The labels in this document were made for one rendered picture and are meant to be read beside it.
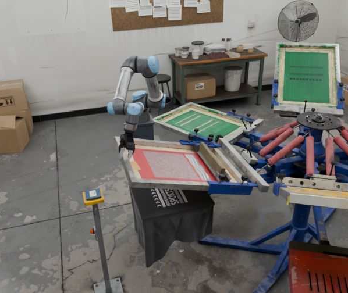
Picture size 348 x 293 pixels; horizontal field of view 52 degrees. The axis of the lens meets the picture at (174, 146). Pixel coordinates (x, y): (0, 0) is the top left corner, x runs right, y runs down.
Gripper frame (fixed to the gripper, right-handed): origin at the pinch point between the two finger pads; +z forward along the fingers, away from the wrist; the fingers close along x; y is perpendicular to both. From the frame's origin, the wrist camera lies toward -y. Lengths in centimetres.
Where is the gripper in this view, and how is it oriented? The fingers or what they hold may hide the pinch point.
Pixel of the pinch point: (124, 159)
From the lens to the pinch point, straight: 226.2
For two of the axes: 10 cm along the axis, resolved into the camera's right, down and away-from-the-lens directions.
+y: -3.0, -4.5, 8.4
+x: -9.3, -0.8, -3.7
